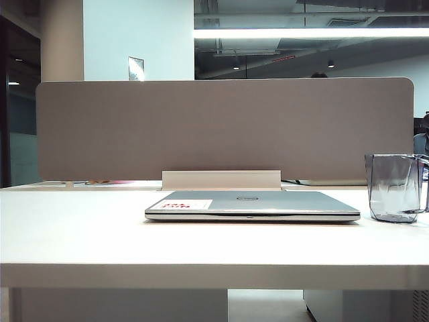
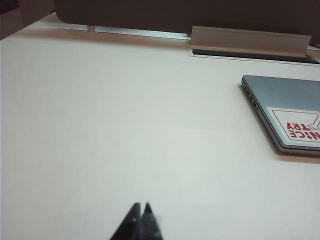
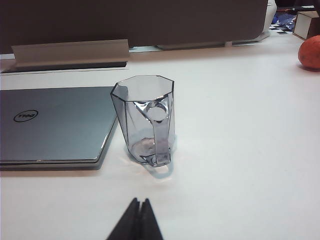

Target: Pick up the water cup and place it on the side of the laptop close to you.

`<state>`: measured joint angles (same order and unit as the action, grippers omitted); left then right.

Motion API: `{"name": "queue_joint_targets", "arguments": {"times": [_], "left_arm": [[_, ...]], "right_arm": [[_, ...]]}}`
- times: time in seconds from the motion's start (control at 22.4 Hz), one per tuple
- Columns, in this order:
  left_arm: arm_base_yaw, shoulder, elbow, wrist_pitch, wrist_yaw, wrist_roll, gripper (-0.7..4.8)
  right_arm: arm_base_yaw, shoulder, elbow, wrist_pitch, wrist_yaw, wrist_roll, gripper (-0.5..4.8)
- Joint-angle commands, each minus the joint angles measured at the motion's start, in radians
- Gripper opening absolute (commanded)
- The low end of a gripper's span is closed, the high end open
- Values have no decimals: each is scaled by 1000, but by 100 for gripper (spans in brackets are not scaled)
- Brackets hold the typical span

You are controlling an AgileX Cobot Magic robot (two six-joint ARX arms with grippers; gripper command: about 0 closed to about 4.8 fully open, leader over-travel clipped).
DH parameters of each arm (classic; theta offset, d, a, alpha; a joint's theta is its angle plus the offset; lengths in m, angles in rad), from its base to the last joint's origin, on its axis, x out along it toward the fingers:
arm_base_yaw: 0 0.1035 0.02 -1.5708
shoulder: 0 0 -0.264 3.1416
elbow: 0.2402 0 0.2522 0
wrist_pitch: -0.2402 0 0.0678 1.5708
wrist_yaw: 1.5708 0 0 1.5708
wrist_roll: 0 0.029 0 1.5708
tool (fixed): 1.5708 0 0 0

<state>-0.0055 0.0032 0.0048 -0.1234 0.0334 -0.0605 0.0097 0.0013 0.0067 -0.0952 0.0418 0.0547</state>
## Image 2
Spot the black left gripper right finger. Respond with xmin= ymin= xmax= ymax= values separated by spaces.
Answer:
xmin=141 ymin=201 xmax=165 ymax=240

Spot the white red-lettered sticker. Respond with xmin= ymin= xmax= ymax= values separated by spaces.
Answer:
xmin=265 ymin=106 xmax=320 ymax=148

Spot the taupe fabric desk divider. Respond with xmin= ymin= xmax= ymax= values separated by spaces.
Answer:
xmin=53 ymin=0 xmax=320 ymax=48

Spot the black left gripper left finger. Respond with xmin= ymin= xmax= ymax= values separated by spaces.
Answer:
xmin=109 ymin=202 xmax=142 ymax=240

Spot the silver closed laptop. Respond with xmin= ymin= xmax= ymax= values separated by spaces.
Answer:
xmin=241 ymin=74 xmax=320 ymax=157

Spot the beige cable tray flap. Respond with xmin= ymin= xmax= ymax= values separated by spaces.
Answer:
xmin=191 ymin=24 xmax=312 ymax=59

